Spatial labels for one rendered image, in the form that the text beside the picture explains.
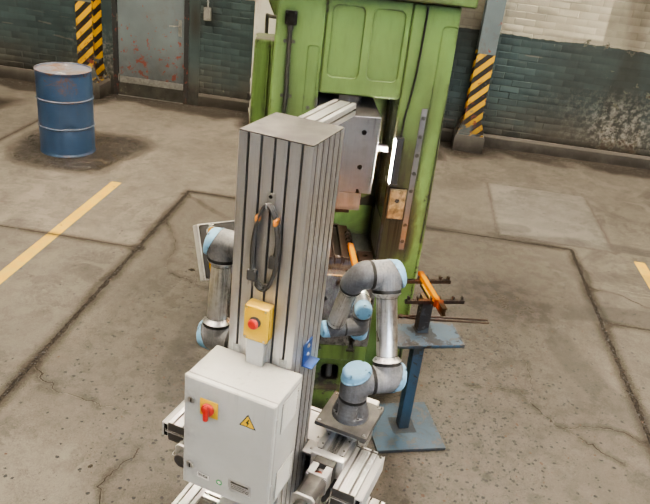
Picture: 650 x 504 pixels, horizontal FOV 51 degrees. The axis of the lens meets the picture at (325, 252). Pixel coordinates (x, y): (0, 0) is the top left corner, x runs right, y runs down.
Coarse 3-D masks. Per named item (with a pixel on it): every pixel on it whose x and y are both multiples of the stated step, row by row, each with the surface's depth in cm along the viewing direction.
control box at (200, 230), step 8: (200, 224) 339; (208, 224) 341; (216, 224) 342; (224, 224) 344; (232, 224) 346; (200, 232) 339; (200, 240) 338; (200, 248) 338; (200, 256) 340; (200, 264) 341; (208, 264) 339; (200, 272) 343; (208, 272) 339
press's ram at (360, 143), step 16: (320, 96) 361; (368, 112) 342; (352, 128) 337; (368, 128) 337; (352, 144) 341; (368, 144) 341; (384, 144) 365; (352, 160) 345; (368, 160) 345; (352, 176) 348; (368, 176) 349; (352, 192) 352; (368, 192) 353
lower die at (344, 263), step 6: (342, 228) 402; (342, 234) 395; (342, 240) 388; (348, 240) 389; (342, 246) 381; (330, 252) 373; (342, 252) 372; (348, 252) 375; (330, 258) 369; (336, 258) 369; (342, 258) 369; (348, 258) 369; (330, 264) 370; (336, 264) 371; (342, 264) 371; (348, 264) 371
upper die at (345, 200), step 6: (342, 192) 352; (348, 192) 352; (336, 198) 353; (342, 198) 354; (348, 198) 354; (354, 198) 354; (336, 204) 355; (342, 204) 355; (348, 204) 355; (354, 204) 355
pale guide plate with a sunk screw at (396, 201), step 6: (390, 192) 366; (396, 192) 366; (402, 192) 366; (390, 198) 368; (396, 198) 368; (402, 198) 368; (390, 204) 369; (396, 204) 369; (402, 204) 370; (390, 210) 371; (396, 210) 371; (402, 210) 371; (390, 216) 372; (396, 216) 373; (402, 216) 373
